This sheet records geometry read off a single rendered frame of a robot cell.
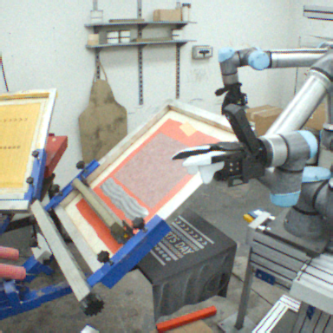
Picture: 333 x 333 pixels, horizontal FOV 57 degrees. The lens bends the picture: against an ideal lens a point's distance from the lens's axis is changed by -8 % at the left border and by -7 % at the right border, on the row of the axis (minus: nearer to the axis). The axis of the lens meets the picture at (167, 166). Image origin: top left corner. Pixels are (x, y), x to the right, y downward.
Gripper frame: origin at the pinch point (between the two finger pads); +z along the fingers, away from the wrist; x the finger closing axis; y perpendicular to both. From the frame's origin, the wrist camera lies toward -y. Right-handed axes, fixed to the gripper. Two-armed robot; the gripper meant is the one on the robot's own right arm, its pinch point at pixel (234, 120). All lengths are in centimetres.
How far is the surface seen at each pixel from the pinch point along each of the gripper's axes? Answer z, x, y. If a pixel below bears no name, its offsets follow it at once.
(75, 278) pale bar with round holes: 5, -97, 25
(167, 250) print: 39, -57, 7
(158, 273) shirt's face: 36, -68, 18
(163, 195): 2, -54, 16
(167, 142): -3.2, -34.3, -6.6
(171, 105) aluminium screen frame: -10.8, -18.8, -22.7
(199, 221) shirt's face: 47, -31, -4
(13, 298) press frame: 13, -124, 8
